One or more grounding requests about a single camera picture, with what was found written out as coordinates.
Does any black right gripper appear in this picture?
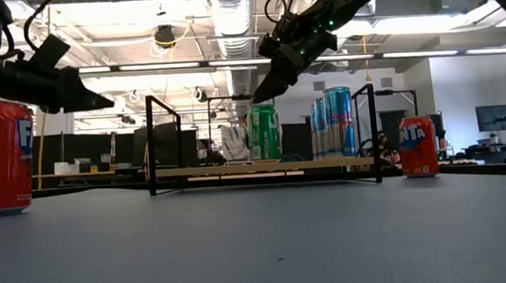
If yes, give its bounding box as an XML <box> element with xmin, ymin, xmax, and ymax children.
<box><xmin>245</xmin><ymin>5</ymin><xmax>344</xmax><ymax>105</ymax></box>

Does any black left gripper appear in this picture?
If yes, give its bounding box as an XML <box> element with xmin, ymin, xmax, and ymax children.
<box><xmin>0</xmin><ymin>29</ymin><xmax>115</xmax><ymax>119</ymax></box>

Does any green Sprite soda can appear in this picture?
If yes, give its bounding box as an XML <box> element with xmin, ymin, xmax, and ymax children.
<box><xmin>244</xmin><ymin>103</ymin><xmax>283</xmax><ymax>163</ymax></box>

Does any silver blue slim energy can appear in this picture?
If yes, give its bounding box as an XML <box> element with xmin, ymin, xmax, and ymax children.
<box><xmin>308</xmin><ymin>103</ymin><xmax>321</xmax><ymax>160</ymax></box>
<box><xmin>314</xmin><ymin>97</ymin><xmax>330</xmax><ymax>160</ymax></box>
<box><xmin>322</xmin><ymin>85</ymin><xmax>357</xmax><ymax>159</ymax></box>

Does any white box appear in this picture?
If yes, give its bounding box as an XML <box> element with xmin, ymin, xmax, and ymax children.
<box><xmin>53</xmin><ymin>160</ymin><xmax>72</xmax><ymax>176</ymax></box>

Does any wooden background bench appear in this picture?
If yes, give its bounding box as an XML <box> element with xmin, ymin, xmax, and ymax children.
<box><xmin>32</xmin><ymin>165</ymin><xmax>151</xmax><ymax>183</ymax></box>

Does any person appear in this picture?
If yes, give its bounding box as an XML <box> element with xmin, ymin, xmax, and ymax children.
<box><xmin>197</xmin><ymin>136</ymin><xmax>229</xmax><ymax>169</ymax></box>

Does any black computer monitor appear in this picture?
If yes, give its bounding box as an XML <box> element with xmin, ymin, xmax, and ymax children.
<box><xmin>474</xmin><ymin>104</ymin><xmax>506</xmax><ymax>133</ymax></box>

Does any black partition wall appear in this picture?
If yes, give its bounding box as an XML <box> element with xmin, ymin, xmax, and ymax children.
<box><xmin>29</xmin><ymin>126</ymin><xmax>150</xmax><ymax>178</ymax></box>

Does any yellow cable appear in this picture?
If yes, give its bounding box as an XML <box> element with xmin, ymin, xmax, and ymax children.
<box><xmin>22</xmin><ymin>0</ymin><xmax>67</xmax><ymax>191</ymax></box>

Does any silver ventilation duct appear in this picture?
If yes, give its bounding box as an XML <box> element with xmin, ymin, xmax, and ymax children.
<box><xmin>205</xmin><ymin>0</ymin><xmax>266</xmax><ymax>118</ymax></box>

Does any wooden shelf black wire frame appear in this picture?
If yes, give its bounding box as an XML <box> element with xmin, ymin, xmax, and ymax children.
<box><xmin>142</xmin><ymin>77</ymin><xmax>384</xmax><ymax>203</ymax></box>

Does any black ceiling cable reel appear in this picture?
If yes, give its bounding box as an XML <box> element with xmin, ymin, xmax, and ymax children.
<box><xmin>152</xmin><ymin>23</ymin><xmax>178</xmax><ymax>50</ymax></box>

